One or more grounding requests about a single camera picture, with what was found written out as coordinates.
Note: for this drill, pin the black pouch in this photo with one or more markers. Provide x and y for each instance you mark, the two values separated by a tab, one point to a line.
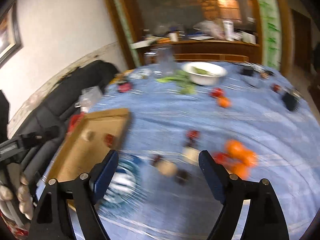
291	101

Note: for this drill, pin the red small box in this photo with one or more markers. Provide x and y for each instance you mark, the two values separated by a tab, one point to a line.
124	87

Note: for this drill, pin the white plastic bowl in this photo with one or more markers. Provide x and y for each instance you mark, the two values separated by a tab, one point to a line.
204	73

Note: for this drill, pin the blue plaid tablecloth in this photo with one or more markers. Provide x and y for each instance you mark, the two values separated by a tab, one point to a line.
144	204

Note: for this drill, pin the person left hand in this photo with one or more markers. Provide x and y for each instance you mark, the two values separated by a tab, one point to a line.
25	203

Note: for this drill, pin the dark jujube date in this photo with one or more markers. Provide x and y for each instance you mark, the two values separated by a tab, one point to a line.
191	143

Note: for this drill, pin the red jujube in tray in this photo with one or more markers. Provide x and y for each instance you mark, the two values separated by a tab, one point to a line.
109	139

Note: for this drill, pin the far small orange mandarin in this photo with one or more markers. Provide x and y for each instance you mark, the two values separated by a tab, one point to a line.
224	102

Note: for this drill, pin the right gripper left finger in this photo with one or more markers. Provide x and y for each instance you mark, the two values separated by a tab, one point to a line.
51	218

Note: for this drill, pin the black sofa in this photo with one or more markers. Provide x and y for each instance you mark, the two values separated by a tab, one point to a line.
56	109

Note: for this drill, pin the wooden sideboard cabinet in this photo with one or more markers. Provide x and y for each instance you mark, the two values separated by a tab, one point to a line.
206	50

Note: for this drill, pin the white tube box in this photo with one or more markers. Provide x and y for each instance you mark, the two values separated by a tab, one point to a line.
228	29

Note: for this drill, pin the white plastic bag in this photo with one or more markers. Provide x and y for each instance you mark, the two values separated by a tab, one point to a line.
210	28

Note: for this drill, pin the brown cardboard tray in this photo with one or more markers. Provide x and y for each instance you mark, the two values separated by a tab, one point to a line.
85	147

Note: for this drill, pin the clear glass pitcher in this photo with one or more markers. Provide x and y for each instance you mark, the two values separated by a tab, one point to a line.
162	61

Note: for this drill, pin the dark round jujube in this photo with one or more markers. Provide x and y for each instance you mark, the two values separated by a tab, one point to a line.
182	177

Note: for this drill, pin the clear plastic bag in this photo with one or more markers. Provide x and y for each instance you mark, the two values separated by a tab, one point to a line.
88	98

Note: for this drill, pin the far small red tomato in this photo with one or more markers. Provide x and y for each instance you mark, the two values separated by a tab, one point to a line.
217	93

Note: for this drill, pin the red jujube date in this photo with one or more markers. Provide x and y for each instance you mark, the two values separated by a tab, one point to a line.
193	134

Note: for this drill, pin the far red jujube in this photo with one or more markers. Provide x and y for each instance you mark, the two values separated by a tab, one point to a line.
276	88

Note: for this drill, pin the framed wall picture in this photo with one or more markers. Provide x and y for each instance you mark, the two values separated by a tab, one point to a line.
10	35

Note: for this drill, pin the green leafy vegetable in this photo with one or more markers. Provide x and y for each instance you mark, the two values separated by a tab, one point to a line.
182	80

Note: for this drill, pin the beige yam piece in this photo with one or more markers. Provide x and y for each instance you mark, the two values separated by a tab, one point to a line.
166	168
191	155

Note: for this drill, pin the large orange mandarin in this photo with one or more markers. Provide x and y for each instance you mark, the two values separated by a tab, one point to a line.
234	149

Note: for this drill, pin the black power adapter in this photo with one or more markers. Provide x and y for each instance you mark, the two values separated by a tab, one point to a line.
247	71

